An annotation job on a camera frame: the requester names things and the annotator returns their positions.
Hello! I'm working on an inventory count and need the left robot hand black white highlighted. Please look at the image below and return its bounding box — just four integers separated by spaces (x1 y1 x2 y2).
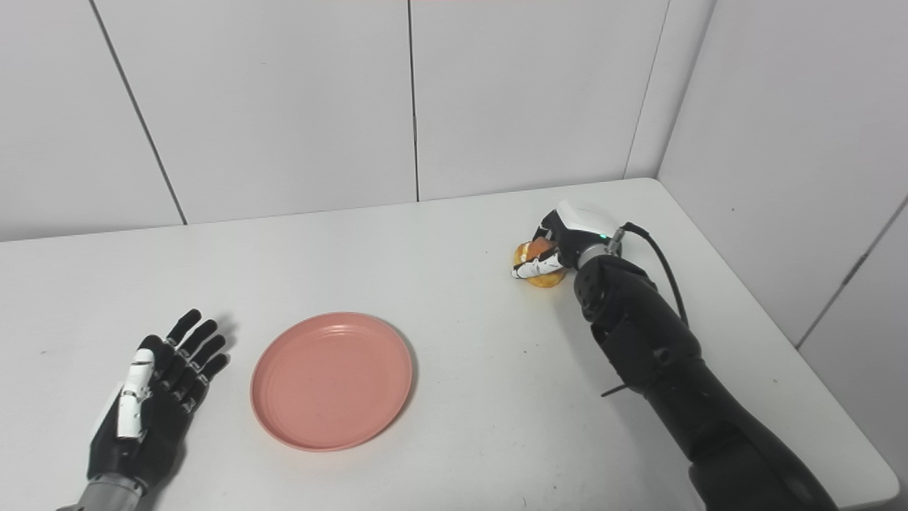
87 309 231 490

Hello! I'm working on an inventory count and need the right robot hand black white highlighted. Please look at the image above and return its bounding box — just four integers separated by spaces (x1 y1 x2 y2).
511 199 621 280

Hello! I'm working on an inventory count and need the orange cream puff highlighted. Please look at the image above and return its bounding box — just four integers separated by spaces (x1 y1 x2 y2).
514 238 568 288

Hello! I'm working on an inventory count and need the pink round plate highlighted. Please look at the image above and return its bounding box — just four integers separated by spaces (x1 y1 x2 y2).
250 312 414 452

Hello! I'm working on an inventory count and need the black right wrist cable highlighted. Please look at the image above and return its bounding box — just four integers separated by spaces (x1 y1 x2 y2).
607 222 690 329

